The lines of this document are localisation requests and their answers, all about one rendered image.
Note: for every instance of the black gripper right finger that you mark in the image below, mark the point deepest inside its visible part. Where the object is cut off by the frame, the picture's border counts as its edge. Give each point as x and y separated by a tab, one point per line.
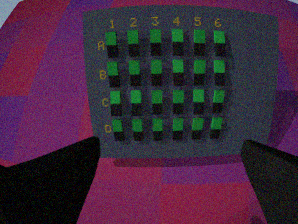
273	175

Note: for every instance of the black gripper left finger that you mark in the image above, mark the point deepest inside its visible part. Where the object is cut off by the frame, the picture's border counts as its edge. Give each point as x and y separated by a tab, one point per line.
50	189

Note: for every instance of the grey switch panel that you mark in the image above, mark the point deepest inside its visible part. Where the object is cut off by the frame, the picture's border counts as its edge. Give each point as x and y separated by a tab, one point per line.
179	81

